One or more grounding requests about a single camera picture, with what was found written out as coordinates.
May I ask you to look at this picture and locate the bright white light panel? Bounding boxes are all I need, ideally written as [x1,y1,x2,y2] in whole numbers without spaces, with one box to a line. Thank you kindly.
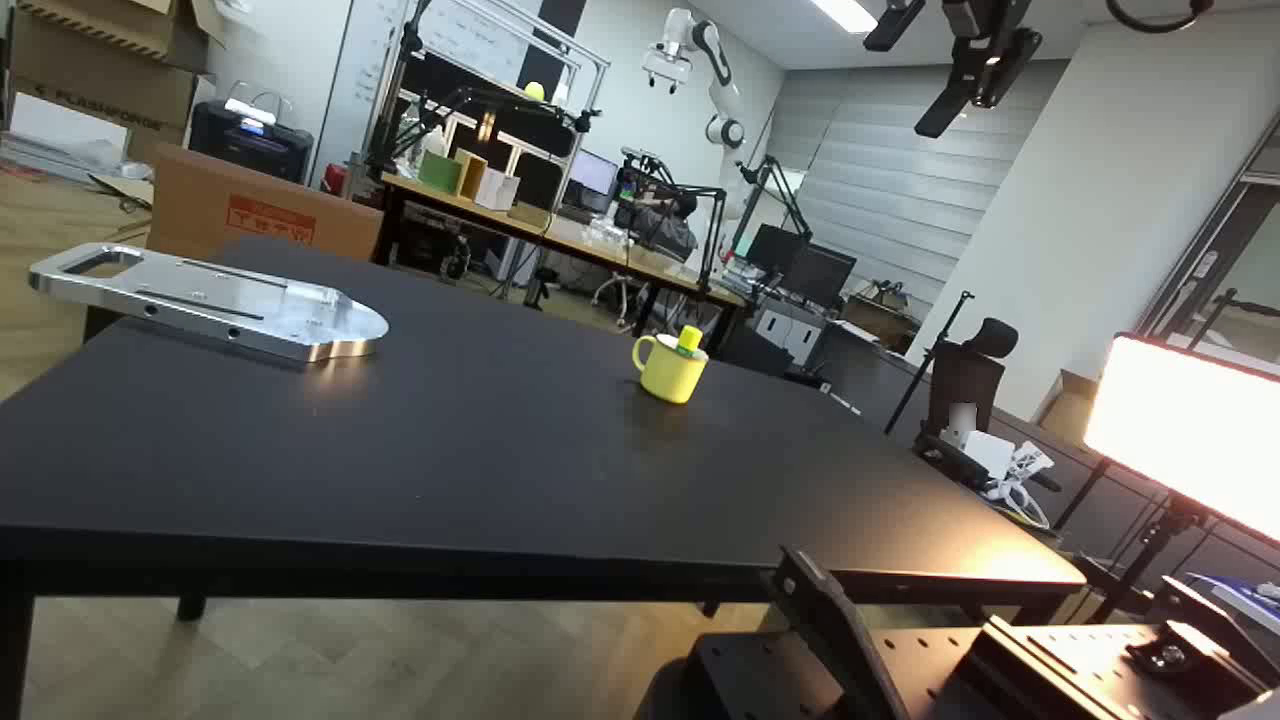
[1078,333,1280,544]

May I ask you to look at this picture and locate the black computer monitor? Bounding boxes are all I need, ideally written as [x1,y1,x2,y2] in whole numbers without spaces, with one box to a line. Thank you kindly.
[741,220,860,309]

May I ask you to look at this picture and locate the white plastic device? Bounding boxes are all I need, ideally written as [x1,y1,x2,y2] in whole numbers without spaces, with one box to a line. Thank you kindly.
[937,399,1059,528]

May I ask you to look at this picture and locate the green box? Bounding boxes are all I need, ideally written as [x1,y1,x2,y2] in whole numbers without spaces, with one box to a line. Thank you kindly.
[414,148,468,199]

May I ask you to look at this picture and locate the long wooden desk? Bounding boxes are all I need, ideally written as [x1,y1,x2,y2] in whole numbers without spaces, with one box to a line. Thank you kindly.
[376,168,753,314]

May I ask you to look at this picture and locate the black tripod pole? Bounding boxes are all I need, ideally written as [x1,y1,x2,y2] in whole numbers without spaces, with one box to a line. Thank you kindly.
[883,289,979,440]

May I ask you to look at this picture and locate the stacked brown cardboard boxes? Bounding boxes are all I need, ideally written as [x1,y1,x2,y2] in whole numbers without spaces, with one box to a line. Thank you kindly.
[4,0,210,142]

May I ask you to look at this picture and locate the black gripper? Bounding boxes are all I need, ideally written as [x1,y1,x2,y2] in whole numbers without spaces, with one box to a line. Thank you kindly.
[860,0,1046,142]

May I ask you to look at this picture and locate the black office chair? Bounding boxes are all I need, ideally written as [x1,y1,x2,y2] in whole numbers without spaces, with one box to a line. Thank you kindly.
[923,318,1025,454]

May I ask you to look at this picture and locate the yellow ceramic mug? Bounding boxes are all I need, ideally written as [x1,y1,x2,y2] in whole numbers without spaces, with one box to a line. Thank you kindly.
[626,329,711,409]

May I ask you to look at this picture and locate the black printer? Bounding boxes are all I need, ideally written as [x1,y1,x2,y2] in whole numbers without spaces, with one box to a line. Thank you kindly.
[186,98,314,184]

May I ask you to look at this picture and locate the long ceiling light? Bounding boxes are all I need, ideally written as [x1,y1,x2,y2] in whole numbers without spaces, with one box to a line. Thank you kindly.
[808,0,883,35]

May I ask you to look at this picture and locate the cardboard box with red label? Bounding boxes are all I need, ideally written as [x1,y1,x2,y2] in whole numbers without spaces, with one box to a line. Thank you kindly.
[149,146,386,263]

